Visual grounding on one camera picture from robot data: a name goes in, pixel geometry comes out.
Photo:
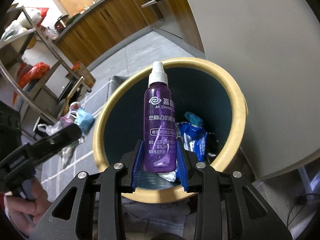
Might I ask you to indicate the yellow rimmed teal trash bin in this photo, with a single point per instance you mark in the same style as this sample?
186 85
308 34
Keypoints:
197 86

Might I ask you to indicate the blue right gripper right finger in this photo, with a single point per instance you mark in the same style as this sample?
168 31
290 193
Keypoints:
181 164

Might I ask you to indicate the purple spray bottle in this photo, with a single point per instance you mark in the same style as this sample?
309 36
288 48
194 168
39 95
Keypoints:
159 123

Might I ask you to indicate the white round table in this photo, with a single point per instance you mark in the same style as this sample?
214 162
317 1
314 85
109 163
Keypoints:
271 48

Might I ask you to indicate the dark rice cooker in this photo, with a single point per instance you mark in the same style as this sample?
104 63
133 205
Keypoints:
60 24

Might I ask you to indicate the clear plastic bag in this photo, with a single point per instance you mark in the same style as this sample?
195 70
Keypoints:
51 129

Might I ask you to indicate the grey checked floor mat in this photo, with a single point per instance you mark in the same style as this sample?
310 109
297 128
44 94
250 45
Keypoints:
56 173

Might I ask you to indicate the red plastic bag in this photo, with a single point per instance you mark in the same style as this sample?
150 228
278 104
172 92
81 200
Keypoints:
27 73

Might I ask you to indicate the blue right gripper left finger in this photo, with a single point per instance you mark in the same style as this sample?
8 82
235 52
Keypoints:
138 163

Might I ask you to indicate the silver blue foil snack bag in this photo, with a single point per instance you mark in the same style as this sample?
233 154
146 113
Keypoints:
193 138

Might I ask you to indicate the blue face mask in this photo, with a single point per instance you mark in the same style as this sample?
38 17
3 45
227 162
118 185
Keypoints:
84 120

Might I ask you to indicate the metal shelving rack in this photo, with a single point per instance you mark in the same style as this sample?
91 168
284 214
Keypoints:
43 99

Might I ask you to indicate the wooden kitchen cabinet counter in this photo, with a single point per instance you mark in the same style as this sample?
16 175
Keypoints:
102 27

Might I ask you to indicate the person's left hand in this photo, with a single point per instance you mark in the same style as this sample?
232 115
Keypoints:
24 214

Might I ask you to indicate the wooden handled broom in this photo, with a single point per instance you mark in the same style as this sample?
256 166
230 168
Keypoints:
65 107

